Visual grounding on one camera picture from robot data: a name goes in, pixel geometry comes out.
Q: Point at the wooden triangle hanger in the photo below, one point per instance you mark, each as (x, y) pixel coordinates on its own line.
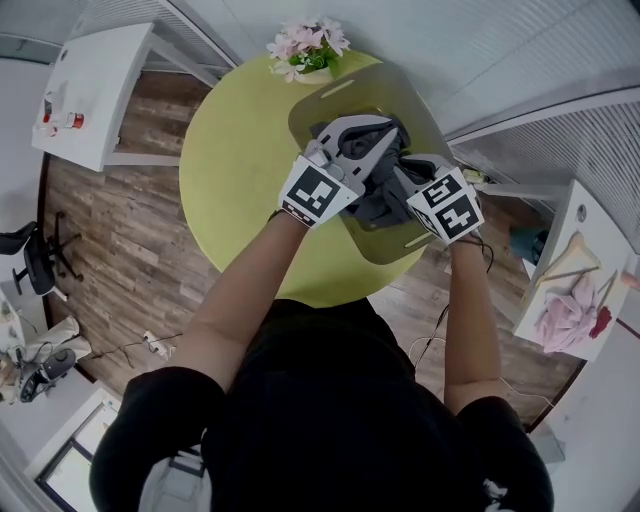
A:
(575, 245)

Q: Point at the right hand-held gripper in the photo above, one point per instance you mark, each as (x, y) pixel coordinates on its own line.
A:
(450, 210)

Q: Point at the dark grey clothes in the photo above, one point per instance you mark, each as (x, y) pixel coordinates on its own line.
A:
(380, 200)

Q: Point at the window with dark frame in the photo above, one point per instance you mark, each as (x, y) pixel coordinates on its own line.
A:
(65, 470)

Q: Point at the grey waist pack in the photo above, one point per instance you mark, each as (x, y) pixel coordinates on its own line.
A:
(170, 480)

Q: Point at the teal bin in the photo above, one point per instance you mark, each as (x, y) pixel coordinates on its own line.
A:
(525, 247)

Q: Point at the pink flowers in pot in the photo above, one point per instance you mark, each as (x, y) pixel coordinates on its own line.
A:
(310, 47)

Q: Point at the person's left forearm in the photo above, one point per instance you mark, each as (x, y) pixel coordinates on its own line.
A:
(235, 310)

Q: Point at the grey plastic basket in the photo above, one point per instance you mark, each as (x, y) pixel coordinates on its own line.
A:
(390, 90)

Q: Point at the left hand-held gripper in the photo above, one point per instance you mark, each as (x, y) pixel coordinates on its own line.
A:
(315, 192)

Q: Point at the person's black top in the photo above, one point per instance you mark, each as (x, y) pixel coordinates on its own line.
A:
(320, 425)

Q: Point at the white table with hangers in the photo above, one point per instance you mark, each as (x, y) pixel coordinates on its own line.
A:
(575, 310)

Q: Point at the black office chair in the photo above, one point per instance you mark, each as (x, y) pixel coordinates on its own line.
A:
(37, 260)

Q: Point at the white fabric bag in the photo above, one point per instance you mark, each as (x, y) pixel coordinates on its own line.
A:
(65, 332)

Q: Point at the dark grey round device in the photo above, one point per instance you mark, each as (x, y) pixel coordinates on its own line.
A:
(60, 362)

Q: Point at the dark red cloth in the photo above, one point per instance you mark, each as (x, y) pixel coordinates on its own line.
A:
(600, 324)

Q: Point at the round table green tablecloth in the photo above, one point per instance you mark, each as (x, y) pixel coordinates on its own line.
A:
(235, 175)

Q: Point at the white desk with bottles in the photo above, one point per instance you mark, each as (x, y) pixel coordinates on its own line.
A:
(95, 75)

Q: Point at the small red label bottle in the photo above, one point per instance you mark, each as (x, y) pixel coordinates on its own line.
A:
(75, 120)

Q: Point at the white power strip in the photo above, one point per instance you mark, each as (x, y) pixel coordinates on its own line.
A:
(155, 344)

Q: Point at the white slatted blind panel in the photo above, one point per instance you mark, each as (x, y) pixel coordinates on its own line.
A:
(200, 40)
(560, 140)

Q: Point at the person's right forearm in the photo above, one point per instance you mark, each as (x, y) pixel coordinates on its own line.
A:
(472, 325)

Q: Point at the pink garment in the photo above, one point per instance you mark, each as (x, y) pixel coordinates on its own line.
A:
(565, 320)

